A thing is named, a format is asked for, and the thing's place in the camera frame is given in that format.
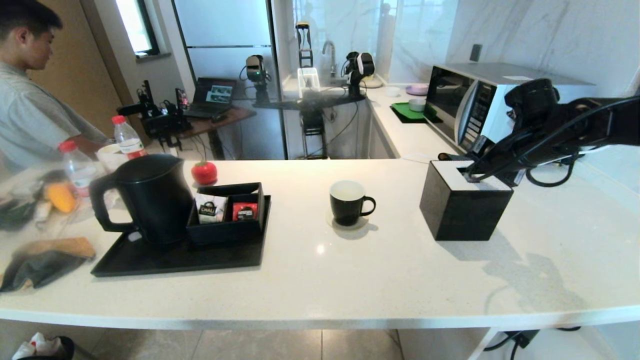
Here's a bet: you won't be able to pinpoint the black electric kettle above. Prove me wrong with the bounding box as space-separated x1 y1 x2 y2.
88 153 195 246

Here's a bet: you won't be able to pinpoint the white paper cup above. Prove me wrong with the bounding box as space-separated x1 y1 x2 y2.
96 144 127 173

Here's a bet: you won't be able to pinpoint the white tea bag packet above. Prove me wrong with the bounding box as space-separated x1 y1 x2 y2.
194 194 229 224

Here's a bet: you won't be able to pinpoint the black tissue box white top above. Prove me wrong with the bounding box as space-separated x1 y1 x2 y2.
419 160 514 242

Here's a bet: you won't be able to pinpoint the silver microwave oven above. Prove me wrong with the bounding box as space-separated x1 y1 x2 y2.
423 62 597 162

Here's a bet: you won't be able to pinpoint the green tray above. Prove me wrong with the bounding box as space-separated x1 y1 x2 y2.
390 102 441 125

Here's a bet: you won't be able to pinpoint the white base cabinet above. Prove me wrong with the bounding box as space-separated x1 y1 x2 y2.
367 100 401 160

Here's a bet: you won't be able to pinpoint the black mug white inside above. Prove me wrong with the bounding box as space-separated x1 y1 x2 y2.
329 180 376 227

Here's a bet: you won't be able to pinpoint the round clear coaster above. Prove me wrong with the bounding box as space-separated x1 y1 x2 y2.
325 210 370 232

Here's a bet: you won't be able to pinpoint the chrome kitchen faucet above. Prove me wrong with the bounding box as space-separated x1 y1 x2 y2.
321 40 337 78

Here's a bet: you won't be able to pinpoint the red coffee sachet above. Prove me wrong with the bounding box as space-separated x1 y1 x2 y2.
232 202 259 222

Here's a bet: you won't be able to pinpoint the brown wooden desk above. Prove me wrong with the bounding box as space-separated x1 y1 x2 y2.
170 107 256 161

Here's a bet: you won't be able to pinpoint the black compartment sachet box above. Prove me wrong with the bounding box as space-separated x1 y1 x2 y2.
186 182 266 247

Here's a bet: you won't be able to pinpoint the black laptop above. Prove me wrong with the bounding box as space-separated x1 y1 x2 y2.
184 77 237 119

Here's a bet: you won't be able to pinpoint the red tomato shaped ornament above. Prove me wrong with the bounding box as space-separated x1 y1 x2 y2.
190 160 219 187

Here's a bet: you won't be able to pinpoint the black serving tray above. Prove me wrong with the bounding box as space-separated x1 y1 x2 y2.
90 195 272 278

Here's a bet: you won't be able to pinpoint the clear water bottle red cap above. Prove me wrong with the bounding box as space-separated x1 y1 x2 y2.
57 140 100 198
111 115 147 159

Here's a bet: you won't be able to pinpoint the black framed window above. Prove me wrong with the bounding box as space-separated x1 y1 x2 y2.
114 0 161 60

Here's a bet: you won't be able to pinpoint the orange yellow item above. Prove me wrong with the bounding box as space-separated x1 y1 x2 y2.
45 183 78 215

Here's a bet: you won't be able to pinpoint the brown cork pad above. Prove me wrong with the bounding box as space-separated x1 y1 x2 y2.
20 237 97 261

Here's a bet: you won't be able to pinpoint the man in grey t-shirt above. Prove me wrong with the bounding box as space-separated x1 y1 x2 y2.
0 0 113 173

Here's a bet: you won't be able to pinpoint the black waste bin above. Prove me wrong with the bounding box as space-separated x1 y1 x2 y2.
11 336 76 360

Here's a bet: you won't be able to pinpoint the black cloth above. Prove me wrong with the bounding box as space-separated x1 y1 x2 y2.
0 250 91 293

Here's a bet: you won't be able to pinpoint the dark blurred pouch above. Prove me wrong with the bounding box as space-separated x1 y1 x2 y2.
0 200 38 233

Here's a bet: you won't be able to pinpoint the white crumpled paper waste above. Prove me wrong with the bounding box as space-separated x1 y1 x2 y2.
12 332 63 360

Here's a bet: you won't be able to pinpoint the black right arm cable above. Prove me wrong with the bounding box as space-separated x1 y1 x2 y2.
465 95 640 188

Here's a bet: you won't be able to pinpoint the black plug and cables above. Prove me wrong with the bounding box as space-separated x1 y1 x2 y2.
482 326 583 360

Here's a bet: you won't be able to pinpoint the white wire rack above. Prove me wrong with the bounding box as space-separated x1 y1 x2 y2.
297 67 321 99

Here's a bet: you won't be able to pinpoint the black clamp frame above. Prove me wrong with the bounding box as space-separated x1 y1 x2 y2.
295 21 314 69

